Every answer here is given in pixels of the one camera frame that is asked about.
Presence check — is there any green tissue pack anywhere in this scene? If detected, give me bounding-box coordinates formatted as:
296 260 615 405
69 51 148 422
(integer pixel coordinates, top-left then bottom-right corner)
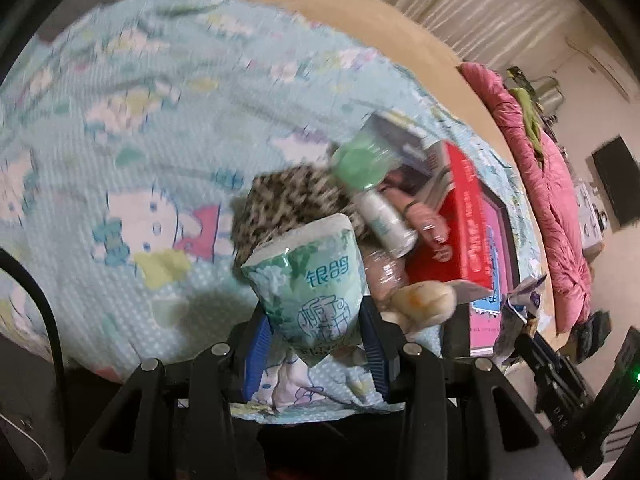
241 214 368 366

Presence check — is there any dark clothes pile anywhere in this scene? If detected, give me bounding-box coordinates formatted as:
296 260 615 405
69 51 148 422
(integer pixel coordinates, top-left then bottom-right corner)
570 310 612 364

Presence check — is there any pink book box tray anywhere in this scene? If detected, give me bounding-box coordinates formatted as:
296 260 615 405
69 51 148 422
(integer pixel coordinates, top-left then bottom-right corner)
469 182 520 356

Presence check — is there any dark blue small box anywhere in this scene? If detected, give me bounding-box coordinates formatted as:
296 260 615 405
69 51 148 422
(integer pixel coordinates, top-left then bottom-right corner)
362 113 432 195

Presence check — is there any green garment on duvet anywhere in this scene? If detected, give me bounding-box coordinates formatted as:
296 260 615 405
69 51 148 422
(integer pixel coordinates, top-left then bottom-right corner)
509 88 544 167

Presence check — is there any black wall television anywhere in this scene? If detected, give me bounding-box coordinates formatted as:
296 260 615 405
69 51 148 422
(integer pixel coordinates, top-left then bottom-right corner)
591 136 640 228

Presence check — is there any red tissue box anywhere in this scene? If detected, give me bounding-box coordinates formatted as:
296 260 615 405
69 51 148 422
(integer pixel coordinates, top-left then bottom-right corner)
405 140 494 304

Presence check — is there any black cable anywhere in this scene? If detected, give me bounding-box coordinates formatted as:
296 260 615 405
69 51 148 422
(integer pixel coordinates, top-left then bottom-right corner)
0 246 66 376

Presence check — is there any white tissue roll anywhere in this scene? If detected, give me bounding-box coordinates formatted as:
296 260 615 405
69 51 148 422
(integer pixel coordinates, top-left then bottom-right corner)
352 188 418 258

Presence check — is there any tan bed blanket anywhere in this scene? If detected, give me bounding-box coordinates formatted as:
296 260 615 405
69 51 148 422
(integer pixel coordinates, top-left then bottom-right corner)
179 0 566 336

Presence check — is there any leopard print scrunchie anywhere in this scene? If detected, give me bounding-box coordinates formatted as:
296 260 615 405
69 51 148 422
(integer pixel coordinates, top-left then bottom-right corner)
232 165 370 266

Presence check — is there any cluttered dresser with mirror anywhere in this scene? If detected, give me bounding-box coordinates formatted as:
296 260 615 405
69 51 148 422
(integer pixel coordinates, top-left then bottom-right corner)
506 65 565 125

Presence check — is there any Hello Kitty blue cloth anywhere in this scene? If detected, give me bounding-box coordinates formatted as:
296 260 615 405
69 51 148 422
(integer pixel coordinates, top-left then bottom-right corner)
0 0 549 424

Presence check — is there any cream plush bear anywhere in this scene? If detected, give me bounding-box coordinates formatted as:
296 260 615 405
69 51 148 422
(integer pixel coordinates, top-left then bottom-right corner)
381 281 457 334

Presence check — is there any white drawer cabinet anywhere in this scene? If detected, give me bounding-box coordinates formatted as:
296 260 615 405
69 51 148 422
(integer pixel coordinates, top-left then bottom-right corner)
574 182 604 263

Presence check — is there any pink quilted duvet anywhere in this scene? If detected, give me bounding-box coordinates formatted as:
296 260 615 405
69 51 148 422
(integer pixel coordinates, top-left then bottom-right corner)
459 62 592 334

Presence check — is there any white air conditioner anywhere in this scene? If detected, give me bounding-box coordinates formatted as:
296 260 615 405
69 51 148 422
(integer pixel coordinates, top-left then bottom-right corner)
588 44 639 102

